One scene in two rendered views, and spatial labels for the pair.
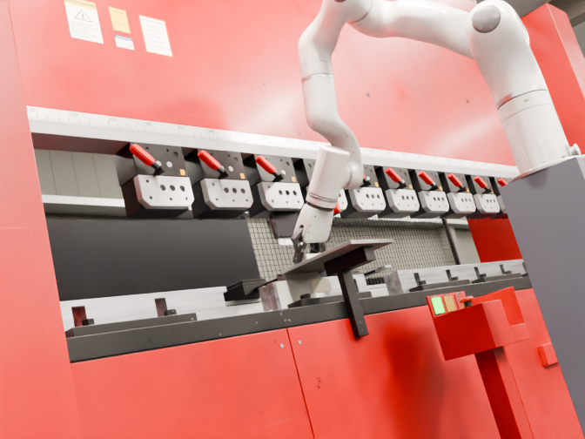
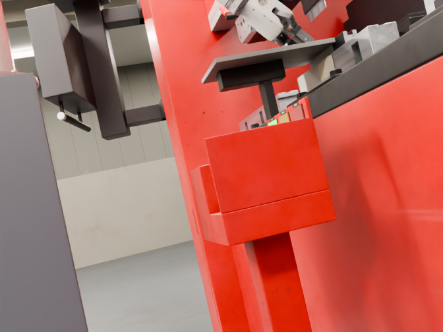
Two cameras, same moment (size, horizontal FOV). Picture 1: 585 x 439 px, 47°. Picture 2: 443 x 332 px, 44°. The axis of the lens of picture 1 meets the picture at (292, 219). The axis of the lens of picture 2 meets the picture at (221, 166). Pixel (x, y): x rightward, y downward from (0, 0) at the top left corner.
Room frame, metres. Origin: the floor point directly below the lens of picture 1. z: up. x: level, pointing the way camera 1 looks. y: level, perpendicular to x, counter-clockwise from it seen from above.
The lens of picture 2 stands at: (2.38, -1.15, 0.73)
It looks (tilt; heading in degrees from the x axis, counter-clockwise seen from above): 3 degrees up; 126
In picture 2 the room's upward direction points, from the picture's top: 13 degrees counter-clockwise
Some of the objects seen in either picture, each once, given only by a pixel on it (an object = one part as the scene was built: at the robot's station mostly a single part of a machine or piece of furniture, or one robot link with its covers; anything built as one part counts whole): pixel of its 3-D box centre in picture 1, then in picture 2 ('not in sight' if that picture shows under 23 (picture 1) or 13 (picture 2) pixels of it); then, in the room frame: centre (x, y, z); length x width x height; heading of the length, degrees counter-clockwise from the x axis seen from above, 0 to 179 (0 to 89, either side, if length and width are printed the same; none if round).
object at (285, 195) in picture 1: (271, 186); not in sight; (1.88, 0.04, 1.26); 0.15 x 0.09 x 0.17; 138
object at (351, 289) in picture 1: (358, 293); (260, 114); (1.77, -0.12, 0.88); 0.14 x 0.04 x 0.22; 48
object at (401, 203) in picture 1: (393, 192); not in sight; (2.32, -0.37, 1.26); 0.15 x 0.09 x 0.17; 138
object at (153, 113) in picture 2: not in sight; (152, 108); (0.75, 0.69, 1.17); 0.40 x 0.24 x 0.07; 138
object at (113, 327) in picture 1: (133, 328); not in sight; (1.42, 0.38, 0.89); 0.30 x 0.05 x 0.03; 138
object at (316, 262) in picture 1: (336, 257); (265, 61); (1.80, -0.09, 1.00); 0.26 x 0.18 x 0.01; 48
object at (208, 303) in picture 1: (136, 318); (267, 122); (1.49, 0.39, 0.92); 0.50 x 0.06 x 0.10; 138
